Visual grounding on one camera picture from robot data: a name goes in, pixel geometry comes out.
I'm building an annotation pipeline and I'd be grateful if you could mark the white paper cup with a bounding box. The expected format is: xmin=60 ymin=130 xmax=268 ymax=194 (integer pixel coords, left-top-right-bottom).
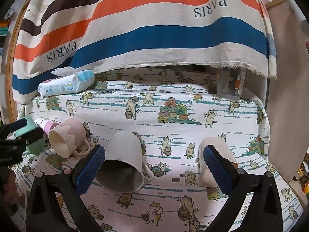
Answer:
xmin=199 ymin=137 xmax=239 ymax=188

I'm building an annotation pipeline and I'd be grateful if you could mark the cat print bed sheet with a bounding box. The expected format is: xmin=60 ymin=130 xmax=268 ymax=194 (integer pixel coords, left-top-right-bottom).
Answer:
xmin=23 ymin=69 xmax=303 ymax=231

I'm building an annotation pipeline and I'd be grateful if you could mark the wooden bed frame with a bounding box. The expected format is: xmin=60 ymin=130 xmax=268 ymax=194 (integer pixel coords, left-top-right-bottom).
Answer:
xmin=2 ymin=0 xmax=30 ymax=122

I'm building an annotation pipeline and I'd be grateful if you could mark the white ceramic mug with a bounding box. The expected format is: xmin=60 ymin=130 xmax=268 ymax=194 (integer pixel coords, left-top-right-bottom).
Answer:
xmin=96 ymin=131 xmax=155 ymax=193

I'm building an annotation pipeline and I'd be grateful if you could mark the clear plastic container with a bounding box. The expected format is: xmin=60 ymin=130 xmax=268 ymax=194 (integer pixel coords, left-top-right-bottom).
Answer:
xmin=216 ymin=68 xmax=247 ymax=101

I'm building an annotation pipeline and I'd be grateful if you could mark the mint green mug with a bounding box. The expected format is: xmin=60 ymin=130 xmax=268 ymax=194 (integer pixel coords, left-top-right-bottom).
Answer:
xmin=14 ymin=116 xmax=45 ymax=155

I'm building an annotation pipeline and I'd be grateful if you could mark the pink cat mug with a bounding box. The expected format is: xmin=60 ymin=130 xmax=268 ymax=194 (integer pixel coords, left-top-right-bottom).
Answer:
xmin=48 ymin=118 xmax=91 ymax=158

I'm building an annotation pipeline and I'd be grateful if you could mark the person's left hand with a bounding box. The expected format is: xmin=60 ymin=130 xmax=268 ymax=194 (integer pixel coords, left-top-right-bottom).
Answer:
xmin=3 ymin=169 xmax=19 ymax=205

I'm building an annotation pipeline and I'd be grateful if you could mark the wet wipes pack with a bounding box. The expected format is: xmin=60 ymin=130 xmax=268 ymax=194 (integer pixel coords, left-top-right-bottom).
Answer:
xmin=38 ymin=67 xmax=95 ymax=97

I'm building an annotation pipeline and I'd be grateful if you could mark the striped Paris blanket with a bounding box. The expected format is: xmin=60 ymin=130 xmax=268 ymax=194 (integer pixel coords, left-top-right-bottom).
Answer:
xmin=12 ymin=0 xmax=277 ymax=104

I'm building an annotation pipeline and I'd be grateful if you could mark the small pink white cup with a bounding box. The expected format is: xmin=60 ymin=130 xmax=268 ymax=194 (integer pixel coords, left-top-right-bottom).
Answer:
xmin=35 ymin=118 xmax=59 ymax=136

